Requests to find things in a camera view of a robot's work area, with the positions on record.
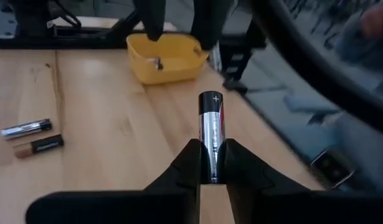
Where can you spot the silver Energizer AA battery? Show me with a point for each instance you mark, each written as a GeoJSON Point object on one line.
{"type": "Point", "coordinates": [211, 130]}
{"type": "Point", "coordinates": [156, 63]}
{"type": "Point", "coordinates": [24, 129]}

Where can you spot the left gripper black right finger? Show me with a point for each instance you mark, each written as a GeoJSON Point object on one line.
{"type": "Point", "coordinates": [266, 202]}

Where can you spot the person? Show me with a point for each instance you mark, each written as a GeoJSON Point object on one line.
{"type": "Point", "coordinates": [350, 46]}

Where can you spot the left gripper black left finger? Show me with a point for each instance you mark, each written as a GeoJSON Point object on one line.
{"type": "Point", "coordinates": [166, 205]}

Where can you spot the person's hand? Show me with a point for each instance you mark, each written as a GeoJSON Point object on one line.
{"type": "Point", "coordinates": [376, 20]}

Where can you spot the yellow plastic basket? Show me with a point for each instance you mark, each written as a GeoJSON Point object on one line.
{"type": "Point", "coordinates": [172, 62]}

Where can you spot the black copper Duracell AA battery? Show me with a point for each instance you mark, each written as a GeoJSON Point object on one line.
{"type": "Point", "coordinates": [40, 146]}

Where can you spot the black phone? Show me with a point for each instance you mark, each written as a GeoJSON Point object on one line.
{"type": "Point", "coordinates": [332, 169]}

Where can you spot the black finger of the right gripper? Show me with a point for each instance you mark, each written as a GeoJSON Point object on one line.
{"type": "Point", "coordinates": [210, 25]}
{"type": "Point", "coordinates": [152, 18]}

